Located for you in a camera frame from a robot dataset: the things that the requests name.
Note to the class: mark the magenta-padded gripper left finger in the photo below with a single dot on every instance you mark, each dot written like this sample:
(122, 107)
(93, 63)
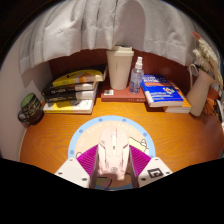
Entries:
(76, 171)

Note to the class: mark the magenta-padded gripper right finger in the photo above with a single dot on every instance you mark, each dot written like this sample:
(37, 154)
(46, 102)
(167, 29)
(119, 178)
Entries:
(151, 170)

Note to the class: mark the pink computer mouse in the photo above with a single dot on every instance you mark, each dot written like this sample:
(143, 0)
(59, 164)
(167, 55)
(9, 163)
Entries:
(113, 153)

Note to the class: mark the round blue-rimmed mouse pad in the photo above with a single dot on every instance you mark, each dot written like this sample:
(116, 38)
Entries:
(83, 136)

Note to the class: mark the orange book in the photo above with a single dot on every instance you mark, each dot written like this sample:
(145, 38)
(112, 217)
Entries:
(180, 107)

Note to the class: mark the green mug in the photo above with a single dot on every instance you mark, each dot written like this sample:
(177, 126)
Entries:
(30, 106)

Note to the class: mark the red-brown book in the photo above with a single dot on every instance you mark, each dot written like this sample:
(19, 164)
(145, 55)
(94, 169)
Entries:
(120, 96)

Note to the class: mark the blue book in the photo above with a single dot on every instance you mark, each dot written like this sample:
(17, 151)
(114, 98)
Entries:
(161, 90)

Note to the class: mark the cream ceramic vase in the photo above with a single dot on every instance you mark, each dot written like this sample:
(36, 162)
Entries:
(200, 95)

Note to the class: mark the clear spray bottle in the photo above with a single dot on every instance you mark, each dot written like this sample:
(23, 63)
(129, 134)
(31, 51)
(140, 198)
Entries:
(136, 80)

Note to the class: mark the yellow and black book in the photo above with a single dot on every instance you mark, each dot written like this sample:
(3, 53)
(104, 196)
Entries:
(78, 78)

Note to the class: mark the white lidded tumbler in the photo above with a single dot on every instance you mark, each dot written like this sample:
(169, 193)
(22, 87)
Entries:
(119, 70)

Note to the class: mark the white flower bunch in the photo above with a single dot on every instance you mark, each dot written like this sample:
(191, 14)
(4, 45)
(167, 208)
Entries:
(208, 58)

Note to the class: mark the white curtain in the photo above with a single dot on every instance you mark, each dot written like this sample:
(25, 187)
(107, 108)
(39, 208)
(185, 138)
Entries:
(110, 26)

